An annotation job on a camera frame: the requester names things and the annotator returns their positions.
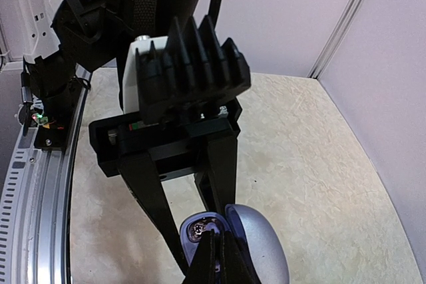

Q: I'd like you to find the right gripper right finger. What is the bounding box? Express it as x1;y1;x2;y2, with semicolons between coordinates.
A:
221;231;260;284

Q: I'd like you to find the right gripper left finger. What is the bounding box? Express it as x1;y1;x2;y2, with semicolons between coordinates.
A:
184;231;218;284

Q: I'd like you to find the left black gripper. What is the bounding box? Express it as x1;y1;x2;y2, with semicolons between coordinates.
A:
89;99;242;274

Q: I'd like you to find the purple earbud charging case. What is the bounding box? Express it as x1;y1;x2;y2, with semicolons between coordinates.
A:
180;204;290;284

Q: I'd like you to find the purple earbud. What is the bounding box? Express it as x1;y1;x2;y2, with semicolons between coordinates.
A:
187;218;212;243

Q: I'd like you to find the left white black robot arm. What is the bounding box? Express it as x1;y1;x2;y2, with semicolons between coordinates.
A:
1;0;251;283

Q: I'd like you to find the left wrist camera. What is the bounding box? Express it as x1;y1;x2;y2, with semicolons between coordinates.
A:
121;15;251;125

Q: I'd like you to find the left aluminium frame post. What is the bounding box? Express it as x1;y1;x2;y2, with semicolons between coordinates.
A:
308;0;365;80

